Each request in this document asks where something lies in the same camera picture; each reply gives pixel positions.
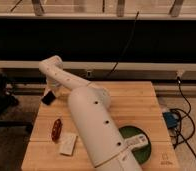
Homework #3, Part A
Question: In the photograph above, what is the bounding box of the red oblong snack packet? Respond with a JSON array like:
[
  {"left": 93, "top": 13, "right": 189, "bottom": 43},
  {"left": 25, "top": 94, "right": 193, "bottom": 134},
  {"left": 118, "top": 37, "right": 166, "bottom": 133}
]
[{"left": 51, "top": 119, "right": 62, "bottom": 141}]

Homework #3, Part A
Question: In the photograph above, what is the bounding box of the blue power adapter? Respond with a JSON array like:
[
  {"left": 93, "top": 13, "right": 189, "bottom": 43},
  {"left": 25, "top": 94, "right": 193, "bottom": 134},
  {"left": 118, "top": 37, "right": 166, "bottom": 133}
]
[{"left": 163, "top": 112, "right": 178, "bottom": 129}]

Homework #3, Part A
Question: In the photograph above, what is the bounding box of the black hanging cable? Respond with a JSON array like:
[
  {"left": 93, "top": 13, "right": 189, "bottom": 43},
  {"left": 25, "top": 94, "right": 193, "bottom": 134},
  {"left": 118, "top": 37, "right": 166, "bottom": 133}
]
[{"left": 104, "top": 10, "right": 141, "bottom": 80}]

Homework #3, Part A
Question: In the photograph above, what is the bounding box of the black eraser block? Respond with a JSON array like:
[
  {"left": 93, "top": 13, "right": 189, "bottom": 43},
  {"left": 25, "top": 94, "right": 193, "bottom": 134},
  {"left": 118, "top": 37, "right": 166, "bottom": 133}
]
[{"left": 41, "top": 91, "right": 56, "bottom": 105}]

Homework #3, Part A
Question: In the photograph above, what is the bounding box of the black floor cable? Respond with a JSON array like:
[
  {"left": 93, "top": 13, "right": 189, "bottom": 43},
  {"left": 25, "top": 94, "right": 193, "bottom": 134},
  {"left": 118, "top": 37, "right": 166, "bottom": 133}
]
[{"left": 168, "top": 77, "right": 196, "bottom": 171}]

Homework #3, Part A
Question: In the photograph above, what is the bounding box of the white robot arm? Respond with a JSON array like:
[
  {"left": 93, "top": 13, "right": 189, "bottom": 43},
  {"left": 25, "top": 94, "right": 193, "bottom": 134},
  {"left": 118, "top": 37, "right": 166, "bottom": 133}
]
[{"left": 39, "top": 56, "right": 142, "bottom": 171}]

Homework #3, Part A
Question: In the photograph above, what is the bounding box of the green round plate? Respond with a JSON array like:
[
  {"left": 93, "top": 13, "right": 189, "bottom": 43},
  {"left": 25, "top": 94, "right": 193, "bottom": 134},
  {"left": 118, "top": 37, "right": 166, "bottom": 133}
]
[{"left": 119, "top": 125, "right": 151, "bottom": 164}]

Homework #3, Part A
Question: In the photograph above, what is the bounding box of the black office chair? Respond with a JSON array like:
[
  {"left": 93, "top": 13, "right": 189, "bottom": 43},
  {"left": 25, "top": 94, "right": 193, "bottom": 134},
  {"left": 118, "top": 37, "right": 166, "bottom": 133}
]
[{"left": 0, "top": 72, "right": 33, "bottom": 133}]

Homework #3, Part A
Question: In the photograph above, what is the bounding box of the white plastic bottle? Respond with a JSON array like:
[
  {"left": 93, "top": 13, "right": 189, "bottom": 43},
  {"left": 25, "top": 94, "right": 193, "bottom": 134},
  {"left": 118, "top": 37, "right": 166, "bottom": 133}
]
[{"left": 125, "top": 134, "right": 148, "bottom": 150}]

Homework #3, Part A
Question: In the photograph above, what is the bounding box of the white wall outlet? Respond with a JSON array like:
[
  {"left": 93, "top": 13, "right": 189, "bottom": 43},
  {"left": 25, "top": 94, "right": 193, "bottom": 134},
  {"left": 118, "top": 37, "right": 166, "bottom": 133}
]
[{"left": 86, "top": 71, "right": 92, "bottom": 78}]

